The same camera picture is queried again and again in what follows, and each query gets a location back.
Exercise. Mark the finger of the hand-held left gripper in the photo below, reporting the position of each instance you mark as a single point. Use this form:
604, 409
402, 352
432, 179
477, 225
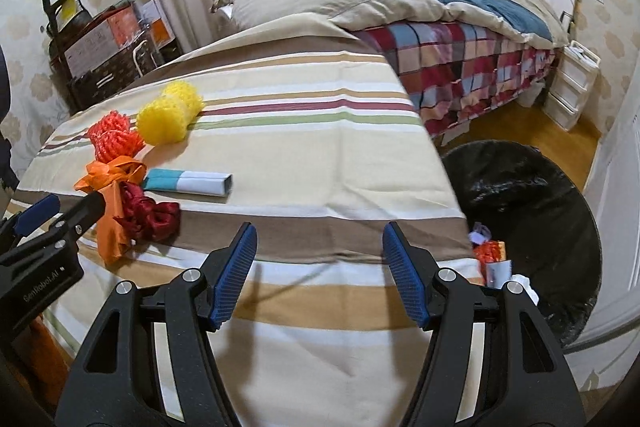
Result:
37, 212
85, 212

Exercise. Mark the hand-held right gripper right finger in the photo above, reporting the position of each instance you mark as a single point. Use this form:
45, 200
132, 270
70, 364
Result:
407, 277

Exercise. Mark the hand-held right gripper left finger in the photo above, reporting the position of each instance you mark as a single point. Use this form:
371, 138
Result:
235, 272

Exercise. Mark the orange ribbon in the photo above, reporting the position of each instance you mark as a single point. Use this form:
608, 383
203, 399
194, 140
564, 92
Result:
112, 207

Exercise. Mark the dark red ribbon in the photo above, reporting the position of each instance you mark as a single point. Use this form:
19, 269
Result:
152, 214

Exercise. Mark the small purple white wrapper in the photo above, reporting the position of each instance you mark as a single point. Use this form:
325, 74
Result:
477, 238

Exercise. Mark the teal and white carton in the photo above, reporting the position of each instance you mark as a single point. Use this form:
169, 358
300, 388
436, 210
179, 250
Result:
190, 181

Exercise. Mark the white tissue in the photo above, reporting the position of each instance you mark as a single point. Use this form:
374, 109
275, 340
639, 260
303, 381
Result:
525, 285

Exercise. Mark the yellow foam fruit net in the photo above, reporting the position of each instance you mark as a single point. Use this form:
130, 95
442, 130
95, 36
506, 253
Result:
186, 96
162, 122

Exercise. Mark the waste bin with black bag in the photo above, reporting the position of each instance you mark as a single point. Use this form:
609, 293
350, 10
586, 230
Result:
540, 207

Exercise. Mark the striped tablecloth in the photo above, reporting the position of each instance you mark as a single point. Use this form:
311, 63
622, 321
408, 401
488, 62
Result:
300, 157

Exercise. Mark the brown patterned storage bag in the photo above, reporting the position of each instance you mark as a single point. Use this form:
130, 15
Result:
105, 77

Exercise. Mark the printed cardboard box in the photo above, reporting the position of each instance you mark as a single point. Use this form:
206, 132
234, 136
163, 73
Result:
95, 39

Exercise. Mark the white and orange box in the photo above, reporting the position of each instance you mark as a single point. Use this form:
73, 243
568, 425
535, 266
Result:
160, 24

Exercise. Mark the yellow tag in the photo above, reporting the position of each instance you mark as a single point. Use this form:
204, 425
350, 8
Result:
68, 9

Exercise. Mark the plaid bed sheet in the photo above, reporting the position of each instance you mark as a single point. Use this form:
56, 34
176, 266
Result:
465, 72

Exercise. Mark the white bucket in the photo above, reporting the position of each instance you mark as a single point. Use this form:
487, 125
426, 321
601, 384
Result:
532, 97

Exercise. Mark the white wardrobe door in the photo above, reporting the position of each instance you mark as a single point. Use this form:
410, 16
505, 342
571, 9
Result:
620, 207

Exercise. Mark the white plastic drawer unit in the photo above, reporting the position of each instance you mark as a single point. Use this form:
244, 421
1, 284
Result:
572, 84

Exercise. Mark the blue and beige duvet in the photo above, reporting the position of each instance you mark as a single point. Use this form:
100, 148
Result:
400, 2

